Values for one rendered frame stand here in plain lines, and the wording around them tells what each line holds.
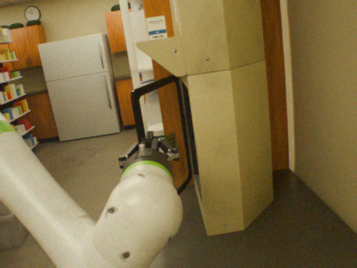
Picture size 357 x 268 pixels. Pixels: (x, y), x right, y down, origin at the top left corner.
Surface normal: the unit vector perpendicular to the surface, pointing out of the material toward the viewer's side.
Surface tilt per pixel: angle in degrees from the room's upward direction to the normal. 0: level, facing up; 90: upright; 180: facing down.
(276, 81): 90
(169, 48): 90
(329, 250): 0
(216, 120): 90
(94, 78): 90
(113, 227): 70
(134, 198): 40
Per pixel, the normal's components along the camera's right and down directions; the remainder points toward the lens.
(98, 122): 0.05, 0.28
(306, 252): -0.14, -0.95
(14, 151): 0.38, -0.71
